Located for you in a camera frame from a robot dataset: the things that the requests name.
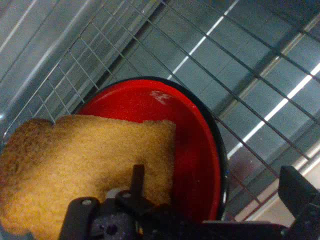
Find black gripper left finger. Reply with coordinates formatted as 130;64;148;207
58;164;201;240

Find yellow sponge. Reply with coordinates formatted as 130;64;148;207
0;114;177;240

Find metal oven cavity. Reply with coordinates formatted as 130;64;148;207
0;0;320;240

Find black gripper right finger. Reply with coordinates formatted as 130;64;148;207
278;165;320;228

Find metal wire oven rack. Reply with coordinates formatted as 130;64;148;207
0;0;320;222

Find red bowl with black rim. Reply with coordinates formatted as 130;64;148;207
74;76;230;222

